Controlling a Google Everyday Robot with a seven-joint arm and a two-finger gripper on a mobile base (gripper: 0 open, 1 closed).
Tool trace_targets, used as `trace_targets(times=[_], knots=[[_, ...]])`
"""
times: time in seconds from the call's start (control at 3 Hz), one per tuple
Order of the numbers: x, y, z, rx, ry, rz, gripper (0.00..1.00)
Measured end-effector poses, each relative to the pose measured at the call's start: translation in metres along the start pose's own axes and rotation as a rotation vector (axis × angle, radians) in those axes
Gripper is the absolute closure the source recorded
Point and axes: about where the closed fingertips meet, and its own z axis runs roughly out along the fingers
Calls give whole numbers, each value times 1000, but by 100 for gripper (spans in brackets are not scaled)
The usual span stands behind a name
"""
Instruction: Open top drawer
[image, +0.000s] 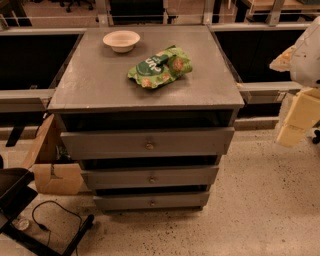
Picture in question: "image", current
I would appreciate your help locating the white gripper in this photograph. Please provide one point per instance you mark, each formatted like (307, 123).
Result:
(307, 61)

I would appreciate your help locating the grey drawer cabinet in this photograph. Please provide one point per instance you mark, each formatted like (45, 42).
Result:
(95, 94)

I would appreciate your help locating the grey bottom drawer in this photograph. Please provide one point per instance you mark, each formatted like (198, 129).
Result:
(151, 201)

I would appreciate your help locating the black chair frame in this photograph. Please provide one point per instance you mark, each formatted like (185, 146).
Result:
(15, 196)

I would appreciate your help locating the green snack bag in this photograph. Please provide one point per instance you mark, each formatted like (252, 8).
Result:
(161, 69)

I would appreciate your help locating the cardboard piece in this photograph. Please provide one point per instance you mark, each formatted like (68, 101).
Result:
(57, 179)

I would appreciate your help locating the grey top drawer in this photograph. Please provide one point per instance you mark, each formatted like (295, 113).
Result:
(147, 143)

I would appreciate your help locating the grey middle drawer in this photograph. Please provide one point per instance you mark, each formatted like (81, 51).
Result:
(149, 177)

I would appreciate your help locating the grey drawer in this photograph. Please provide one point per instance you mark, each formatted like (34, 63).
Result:
(147, 143)
(151, 201)
(149, 177)

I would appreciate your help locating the white bowl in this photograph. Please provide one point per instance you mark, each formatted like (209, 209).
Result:
(121, 41)

